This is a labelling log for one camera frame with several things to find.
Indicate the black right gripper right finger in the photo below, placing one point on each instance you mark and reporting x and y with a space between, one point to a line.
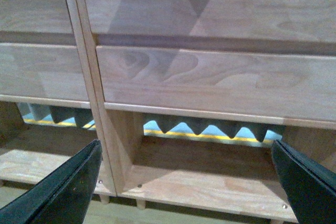
309 186

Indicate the wooden shelf unit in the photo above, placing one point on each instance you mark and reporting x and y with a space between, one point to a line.
256 64
45 103

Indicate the right wooden shelf unit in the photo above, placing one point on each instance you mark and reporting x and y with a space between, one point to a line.
256 64

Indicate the left wooden shelf unit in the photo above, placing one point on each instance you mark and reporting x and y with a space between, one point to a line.
45 103

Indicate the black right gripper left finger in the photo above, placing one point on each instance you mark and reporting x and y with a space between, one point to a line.
61 197

